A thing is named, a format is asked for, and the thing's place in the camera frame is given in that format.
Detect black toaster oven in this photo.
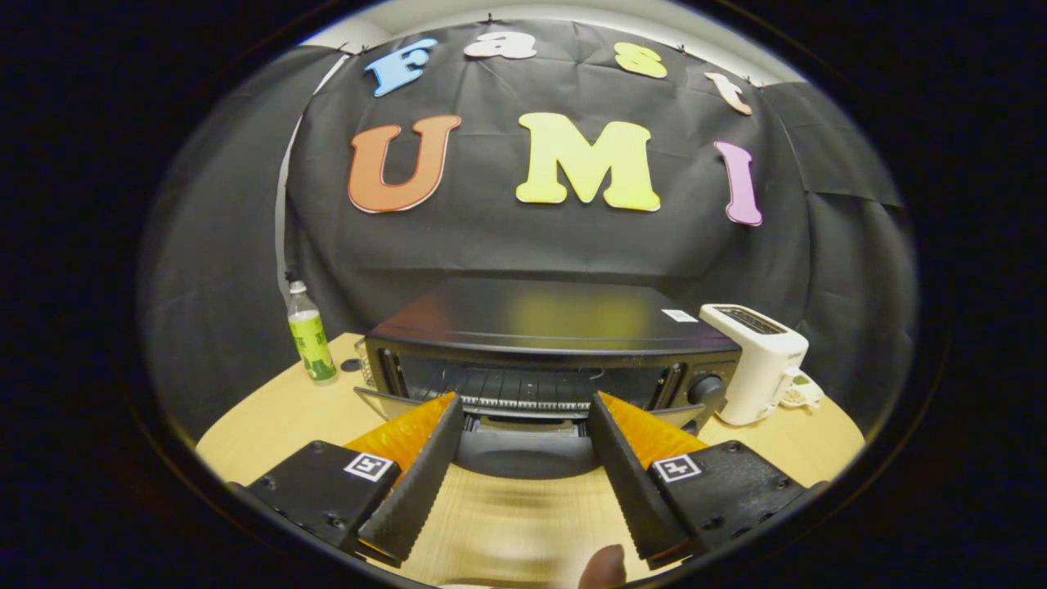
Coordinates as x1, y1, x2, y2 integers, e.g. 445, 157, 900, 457
353, 278, 744, 479

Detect small white snack dish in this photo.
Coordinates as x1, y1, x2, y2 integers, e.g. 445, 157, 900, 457
779, 370, 825, 410

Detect white pop-up toaster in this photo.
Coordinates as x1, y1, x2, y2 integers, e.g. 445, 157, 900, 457
699, 303, 811, 426

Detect green label drink bottle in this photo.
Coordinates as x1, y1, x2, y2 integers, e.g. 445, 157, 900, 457
287, 281, 337, 382

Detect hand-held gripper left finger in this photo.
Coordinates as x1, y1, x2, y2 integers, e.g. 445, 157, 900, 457
233, 391, 465, 567

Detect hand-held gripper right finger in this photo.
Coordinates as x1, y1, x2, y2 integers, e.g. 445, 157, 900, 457
587, 391, 829, 569

